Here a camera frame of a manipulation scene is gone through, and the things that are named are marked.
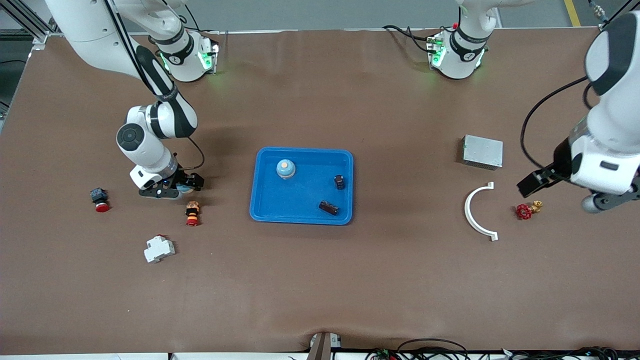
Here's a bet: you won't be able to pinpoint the metal table clamp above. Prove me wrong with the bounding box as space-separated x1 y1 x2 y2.
307 331 342 360

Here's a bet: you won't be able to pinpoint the brown table mat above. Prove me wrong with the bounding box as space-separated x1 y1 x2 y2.
0 27 640 355

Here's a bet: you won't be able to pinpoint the black cable bundle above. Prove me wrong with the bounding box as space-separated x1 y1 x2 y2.
500 346 640 360

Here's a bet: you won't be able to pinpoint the silver base connector box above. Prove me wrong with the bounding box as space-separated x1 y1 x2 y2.
426 31 447 69
197 37 220 76

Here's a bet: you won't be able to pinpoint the silver metal module box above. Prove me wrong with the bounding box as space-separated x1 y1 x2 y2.
462 135 504 171

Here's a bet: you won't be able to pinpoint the brass valve red handwheel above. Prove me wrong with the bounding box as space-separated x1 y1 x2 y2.
516 200 544 221

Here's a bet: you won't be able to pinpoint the red mushroom push button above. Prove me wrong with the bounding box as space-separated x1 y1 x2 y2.
90 187 111 213

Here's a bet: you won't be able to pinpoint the black looped cable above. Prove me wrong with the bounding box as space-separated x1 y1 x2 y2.
397 338 469 360

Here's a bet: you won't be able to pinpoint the white semicircular plastic bracket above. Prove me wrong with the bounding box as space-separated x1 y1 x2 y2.
464 182 499 242

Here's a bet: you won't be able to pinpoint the white circuit breaker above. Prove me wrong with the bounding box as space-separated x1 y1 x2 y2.
144 235 176 264

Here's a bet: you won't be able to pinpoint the black base cable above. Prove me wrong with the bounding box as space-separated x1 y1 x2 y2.
382 24 436 53
182 5 202 33

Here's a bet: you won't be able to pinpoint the blue plastic tray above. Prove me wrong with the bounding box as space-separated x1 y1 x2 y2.
249 146 355 226

